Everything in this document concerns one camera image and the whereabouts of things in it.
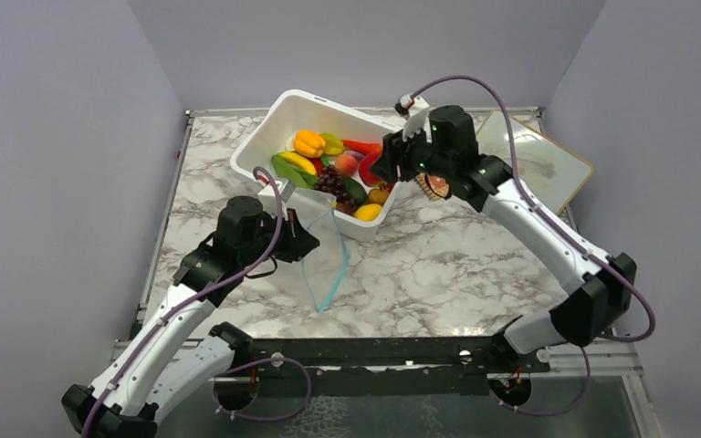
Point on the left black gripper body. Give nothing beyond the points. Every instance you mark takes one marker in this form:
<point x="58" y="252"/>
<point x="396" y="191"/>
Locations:
<point x="287" y="246"/>

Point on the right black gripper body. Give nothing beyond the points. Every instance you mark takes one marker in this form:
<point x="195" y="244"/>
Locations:
<point x="414" y="156"/>

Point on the clear zip top bag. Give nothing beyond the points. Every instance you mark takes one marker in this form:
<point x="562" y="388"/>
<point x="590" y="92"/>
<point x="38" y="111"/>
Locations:
<point x="324" y="267"/>

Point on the red apple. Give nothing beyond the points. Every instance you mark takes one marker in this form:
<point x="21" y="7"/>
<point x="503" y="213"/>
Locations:
<point x="368" y="177"/>

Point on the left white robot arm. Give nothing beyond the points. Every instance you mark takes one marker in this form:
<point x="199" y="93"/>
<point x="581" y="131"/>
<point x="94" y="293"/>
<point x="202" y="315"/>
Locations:
<point x="137" y="391"/>

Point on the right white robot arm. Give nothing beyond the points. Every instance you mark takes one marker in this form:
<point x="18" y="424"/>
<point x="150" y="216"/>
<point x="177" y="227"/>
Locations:
<point x="442" y="142"/>

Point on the orange carrot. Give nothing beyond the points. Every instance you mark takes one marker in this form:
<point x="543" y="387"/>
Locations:
<point x="364" y="148"/>

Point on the small orange fruit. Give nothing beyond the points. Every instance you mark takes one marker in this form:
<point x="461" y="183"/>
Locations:
<point x="378" y="196"/>

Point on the peach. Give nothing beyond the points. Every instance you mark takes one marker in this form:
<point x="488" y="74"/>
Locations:
<point x="346" y="165"/>

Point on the green avocado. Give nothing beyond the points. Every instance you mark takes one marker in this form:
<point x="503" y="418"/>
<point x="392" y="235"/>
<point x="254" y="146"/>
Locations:
<point x="356" y="191"/>

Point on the yellow lemon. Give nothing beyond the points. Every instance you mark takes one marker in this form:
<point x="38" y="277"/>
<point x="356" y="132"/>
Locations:
<point x="368" y="212"/>

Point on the purple grape bunch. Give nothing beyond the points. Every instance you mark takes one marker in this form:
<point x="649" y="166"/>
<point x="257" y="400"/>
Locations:
<point x="330" y="181"/>

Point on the dark purple passion fruit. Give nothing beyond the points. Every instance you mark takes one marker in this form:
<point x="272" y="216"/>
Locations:
<point x="345" y="208"/>

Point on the green leaf vegetable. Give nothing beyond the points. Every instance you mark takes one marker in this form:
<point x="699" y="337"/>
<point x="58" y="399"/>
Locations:
<point x="300" y="178"/>

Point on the orange bell pepper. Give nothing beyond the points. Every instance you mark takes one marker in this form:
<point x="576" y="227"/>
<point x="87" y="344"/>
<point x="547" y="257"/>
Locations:
<point x="309" y="144"/>

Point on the yellow banana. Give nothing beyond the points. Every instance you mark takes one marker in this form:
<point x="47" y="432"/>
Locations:
<point x="299" y="161"/>

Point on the wood framed whiteboard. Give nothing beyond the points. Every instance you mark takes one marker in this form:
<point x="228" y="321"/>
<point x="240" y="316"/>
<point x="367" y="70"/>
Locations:
<point x="554" y="173"/>

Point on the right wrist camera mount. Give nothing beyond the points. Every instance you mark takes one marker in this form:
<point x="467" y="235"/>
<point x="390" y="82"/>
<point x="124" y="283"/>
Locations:
<point x="415" y="110"/>

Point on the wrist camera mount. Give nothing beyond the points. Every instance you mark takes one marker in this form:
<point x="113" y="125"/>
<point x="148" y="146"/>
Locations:
<point x="415" y="110"/>
<point x="272" y="199"/>

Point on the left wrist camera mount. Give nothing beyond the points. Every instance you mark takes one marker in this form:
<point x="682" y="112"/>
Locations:
<point x="272" y="199"/>

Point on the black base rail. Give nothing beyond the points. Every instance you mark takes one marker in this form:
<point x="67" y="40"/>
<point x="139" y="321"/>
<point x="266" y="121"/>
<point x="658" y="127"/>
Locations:
<point x="358" y="367"/>

